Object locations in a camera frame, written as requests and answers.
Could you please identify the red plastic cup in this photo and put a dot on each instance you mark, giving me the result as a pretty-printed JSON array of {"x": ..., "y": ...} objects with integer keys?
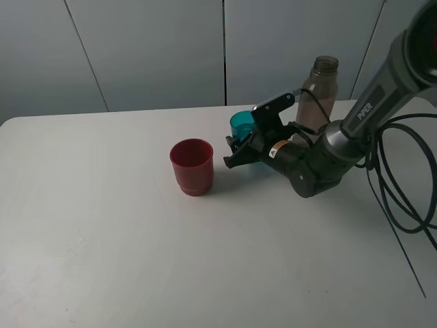
[{"x": 192, "y": 161}]

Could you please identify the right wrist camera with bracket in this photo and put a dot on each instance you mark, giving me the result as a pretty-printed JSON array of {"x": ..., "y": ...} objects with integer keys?
[{"x": 266, "y": 115}]

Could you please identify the teal transparent plastic cup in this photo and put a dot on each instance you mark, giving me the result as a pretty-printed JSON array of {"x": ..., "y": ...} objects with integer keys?
[{"x": 242, "y": 124}]

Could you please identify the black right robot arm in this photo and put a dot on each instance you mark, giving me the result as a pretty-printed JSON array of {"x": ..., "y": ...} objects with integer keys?
[{"x": 315, "y": 161}]

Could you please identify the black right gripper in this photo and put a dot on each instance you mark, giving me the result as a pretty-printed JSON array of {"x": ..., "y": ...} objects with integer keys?
[{"x": 272, "y": 147}]

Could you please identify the smoky transparent water bottle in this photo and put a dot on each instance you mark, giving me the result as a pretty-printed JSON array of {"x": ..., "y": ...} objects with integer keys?
[{"x": 315, "y": 108}]

